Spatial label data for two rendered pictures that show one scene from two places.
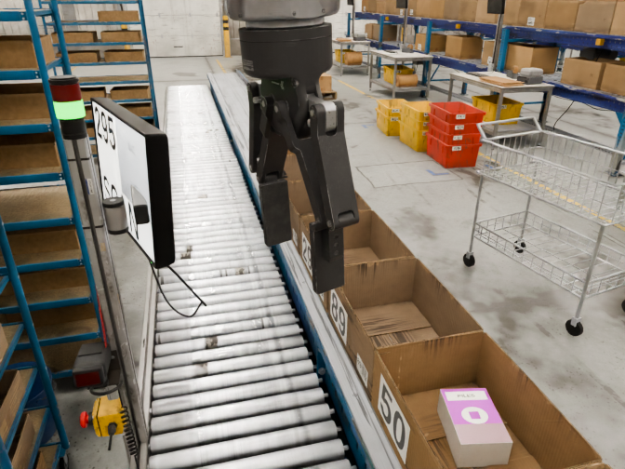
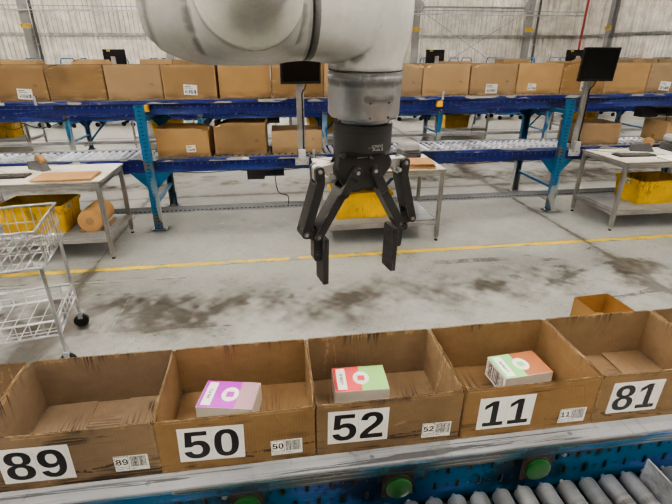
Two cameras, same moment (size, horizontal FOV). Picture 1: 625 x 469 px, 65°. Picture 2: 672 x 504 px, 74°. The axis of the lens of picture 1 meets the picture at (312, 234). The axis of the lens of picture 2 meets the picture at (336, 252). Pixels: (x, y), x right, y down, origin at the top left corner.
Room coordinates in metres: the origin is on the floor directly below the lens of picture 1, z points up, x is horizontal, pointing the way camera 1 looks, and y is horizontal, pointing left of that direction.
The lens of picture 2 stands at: (0.40, 0.61, 1.85)
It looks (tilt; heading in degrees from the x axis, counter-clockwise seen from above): 24 degrees down; 276
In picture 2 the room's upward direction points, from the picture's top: straight up
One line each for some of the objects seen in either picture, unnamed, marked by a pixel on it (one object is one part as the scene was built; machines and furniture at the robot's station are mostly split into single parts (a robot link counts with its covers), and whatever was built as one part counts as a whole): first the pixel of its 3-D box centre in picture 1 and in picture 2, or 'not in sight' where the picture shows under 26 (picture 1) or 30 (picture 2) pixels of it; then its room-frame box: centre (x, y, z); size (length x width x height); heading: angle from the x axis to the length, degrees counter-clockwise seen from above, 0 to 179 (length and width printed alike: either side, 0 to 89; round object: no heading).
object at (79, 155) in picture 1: (113, 325); not in sight; (0.93, 0.46, 1.11); 0.12 x 0.05 x 0.88; 14
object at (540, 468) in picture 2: not in sight; (538, 470); (-0.06, -0.32, 0.81); 0.07 x 0.01 x 0.07; 14
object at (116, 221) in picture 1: (135, 185); not in sight; (1.07, 0.41, 1.40); 0.28 x 0.11 x 0.11; 14
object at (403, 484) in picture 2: not in sight; (399, 488); (0.32, -0.22, 0.81); 0.07 x 0.01 x 0.07; 14
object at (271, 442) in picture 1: (246, 447); not in sight; (0.92, 0.17, 0.72); 0.52 x 0.05 x 0.05; 104
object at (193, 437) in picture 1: (243, 428); not in sight; (0.99, 0.19, 0.72); 0.52 x 0.05 x 0.05; 104
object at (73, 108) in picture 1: (67, 100); not in sight; (0.94, 0.46, 1.62); 0.05 x 0.05 x 0.06
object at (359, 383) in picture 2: not in sight; (359, 387); (0.44, -0.47, 0.92); 0.16 x 0.11 x 0.07; 12
